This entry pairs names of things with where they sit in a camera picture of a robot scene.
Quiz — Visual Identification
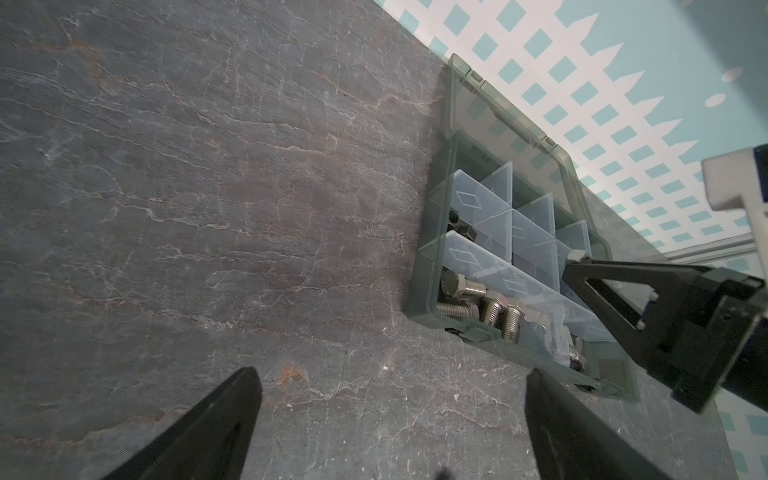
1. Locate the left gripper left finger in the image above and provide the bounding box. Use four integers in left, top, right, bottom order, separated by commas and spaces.
105, 367, 262, 479

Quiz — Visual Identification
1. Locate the silver hex bolt angled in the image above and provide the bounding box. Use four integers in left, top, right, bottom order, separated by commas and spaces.
480, 290, 509, 327

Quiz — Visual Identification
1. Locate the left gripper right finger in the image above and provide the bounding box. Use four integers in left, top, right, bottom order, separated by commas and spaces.
525, 369, 668, 479

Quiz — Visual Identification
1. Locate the black nut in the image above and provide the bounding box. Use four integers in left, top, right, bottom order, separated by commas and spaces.
447, 208, 478, 242

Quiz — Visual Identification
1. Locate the silver hex bolt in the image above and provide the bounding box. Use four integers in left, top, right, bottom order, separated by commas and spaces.
436, 302, 480, 320
440, 270, 487, 299
502, 303, 525, 344

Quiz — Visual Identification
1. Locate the green plastic organizer box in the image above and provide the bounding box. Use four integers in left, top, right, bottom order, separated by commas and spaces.
404, 55, 639, 402

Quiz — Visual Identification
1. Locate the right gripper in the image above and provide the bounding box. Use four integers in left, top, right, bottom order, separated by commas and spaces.
563, 146, 767, 411

